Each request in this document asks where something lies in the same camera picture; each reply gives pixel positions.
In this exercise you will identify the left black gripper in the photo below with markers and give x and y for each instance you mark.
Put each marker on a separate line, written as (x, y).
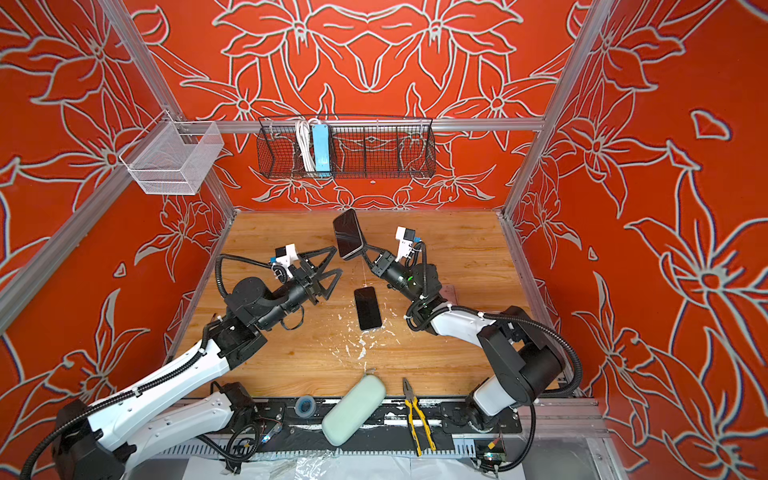
(309, 277)

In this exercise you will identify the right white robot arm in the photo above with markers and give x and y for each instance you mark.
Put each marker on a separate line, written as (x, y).
(529, 360)

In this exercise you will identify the mint green glasses case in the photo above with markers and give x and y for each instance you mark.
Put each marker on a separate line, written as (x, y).
(351, 412)

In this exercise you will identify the yellow handled pliers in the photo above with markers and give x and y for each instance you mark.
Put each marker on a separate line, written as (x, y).
(418, 423)

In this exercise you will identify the pink phone case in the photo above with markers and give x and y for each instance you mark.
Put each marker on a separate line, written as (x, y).
(449, 293)

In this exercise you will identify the light blue box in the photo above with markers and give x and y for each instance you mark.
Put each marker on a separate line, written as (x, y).
(321, 145)

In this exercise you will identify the blue tape roll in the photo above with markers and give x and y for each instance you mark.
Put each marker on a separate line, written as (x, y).
(305, 407)

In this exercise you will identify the black wire wall basket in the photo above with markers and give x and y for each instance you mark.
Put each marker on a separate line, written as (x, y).
(361, 147)

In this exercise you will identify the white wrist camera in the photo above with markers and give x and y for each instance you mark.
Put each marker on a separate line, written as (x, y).
(281, 262)
(406, 240)

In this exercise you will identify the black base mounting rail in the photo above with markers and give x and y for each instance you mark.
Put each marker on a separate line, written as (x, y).
(283, 426)

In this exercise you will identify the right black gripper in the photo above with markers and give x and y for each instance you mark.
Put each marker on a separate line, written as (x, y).
(379, 266)

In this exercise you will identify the green circuit board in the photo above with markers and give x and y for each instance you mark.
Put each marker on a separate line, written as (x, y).
(492, 452)

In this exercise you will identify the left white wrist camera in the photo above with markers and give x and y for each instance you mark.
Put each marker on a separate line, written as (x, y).
(281, 262)

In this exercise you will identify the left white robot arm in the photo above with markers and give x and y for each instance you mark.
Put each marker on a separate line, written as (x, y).
(104, 440)

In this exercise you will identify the clear plastic wall bin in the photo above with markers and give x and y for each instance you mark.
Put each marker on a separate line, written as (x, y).
(173, 158)

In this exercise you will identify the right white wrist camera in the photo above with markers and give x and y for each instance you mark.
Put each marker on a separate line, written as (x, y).
(406, 240)

